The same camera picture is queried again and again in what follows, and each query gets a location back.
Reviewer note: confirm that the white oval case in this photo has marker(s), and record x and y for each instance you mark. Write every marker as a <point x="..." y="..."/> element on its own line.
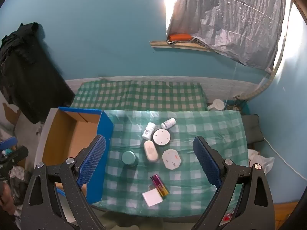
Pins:
<point x="150" y="150"/>

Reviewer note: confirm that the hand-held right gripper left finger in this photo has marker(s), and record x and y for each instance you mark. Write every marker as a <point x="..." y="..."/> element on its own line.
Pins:
<point x="93" y="158"/>

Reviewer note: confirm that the small white pill bottle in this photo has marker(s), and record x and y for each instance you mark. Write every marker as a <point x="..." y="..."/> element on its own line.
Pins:
<point x="168" y="124"/>

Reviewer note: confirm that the white charger adapter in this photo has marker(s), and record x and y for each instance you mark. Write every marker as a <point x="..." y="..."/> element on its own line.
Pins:
<point x="152" y="197"/>

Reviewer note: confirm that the wooden window sill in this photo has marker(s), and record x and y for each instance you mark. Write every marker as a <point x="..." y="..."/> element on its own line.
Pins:
<point x="177" y="46"/>

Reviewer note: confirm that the black hanging clothing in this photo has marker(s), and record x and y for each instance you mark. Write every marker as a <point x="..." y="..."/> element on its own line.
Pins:
<point x="28" y="76"/>

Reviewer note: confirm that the pink yellow lighter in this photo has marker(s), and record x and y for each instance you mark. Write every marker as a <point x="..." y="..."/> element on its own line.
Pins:
<point x="160" y="185"/>

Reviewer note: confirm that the dark cushion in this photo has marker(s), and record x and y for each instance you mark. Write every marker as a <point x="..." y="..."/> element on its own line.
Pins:
<point x="251" y="127"/>

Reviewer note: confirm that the silver window curtain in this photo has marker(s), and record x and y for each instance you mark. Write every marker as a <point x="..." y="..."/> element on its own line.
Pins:
<point x="227" y="24"/>

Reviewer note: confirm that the teal box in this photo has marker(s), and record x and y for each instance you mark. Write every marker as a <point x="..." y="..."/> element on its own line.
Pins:
<point x="236" y="103"/>

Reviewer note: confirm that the green checked plastic tablecloth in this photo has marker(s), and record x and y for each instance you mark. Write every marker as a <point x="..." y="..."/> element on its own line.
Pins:
<point x="191" y="124"/>

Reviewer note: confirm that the blue cardboard box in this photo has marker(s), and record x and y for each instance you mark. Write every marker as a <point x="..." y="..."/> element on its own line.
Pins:
<point x="72" y="134"/>

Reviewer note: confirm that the white plastic bag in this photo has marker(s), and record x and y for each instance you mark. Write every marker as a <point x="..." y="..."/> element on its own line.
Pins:
<point x="260" y="160"/>

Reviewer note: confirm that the teal round jar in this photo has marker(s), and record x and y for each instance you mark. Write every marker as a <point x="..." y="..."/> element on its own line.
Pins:
<point x="129" y="158"/>

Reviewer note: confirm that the green checked fabric cover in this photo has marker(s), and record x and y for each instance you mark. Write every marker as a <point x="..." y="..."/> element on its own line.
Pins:
<point x="144" y="95"/>

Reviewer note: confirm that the large white pill bottle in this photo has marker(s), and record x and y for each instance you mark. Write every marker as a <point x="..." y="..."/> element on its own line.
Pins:
<point x="148" y="131"/>

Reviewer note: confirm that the round black white disc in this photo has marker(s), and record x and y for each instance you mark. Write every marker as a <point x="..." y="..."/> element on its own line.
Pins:
<point x="162" y="137"/>

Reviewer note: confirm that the white octagonal box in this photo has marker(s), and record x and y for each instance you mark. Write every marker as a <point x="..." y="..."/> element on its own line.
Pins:
<point x="171" y="159"/>

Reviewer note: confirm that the orange cylinder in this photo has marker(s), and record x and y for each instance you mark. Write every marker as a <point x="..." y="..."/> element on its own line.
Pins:
<point x="179" y="37"/>

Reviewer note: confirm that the beige curtain trim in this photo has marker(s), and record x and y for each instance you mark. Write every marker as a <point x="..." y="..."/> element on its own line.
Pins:
<point x="266" y="81"/>

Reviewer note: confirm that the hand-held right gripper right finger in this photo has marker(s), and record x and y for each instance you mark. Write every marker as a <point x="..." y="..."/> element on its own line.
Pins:
<point x="206" y="160"/>

